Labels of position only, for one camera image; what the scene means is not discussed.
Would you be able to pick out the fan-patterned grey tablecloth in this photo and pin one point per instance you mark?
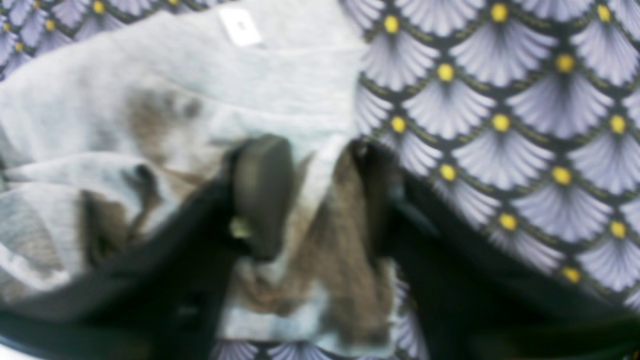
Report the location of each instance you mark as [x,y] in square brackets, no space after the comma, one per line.
[521,115]

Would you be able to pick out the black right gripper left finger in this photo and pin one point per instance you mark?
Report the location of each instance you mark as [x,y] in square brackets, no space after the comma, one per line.
[163,300]

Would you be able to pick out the light grey T-shirt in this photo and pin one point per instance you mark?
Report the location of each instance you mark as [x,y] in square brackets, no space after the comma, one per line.
[104,140]

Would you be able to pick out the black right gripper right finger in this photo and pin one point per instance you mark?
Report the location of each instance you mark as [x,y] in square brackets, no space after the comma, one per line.
[473,301]

